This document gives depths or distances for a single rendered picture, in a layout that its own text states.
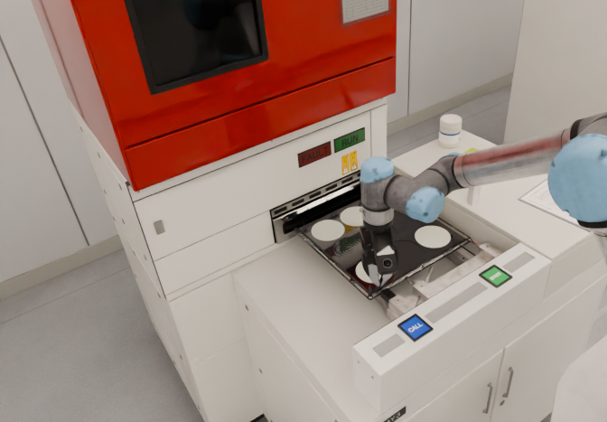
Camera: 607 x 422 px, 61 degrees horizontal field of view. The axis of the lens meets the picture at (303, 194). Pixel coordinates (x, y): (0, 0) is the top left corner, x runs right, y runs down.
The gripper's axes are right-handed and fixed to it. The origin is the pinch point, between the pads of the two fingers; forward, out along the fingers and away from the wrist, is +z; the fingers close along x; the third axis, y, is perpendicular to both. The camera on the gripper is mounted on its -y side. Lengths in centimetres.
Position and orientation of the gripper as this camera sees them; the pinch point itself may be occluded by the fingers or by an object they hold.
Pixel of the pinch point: (380, 284)
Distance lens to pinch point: 135.2
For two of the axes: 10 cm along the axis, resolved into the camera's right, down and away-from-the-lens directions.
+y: -1.0, -5.5, 8.3
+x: -9.9, 1.3, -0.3
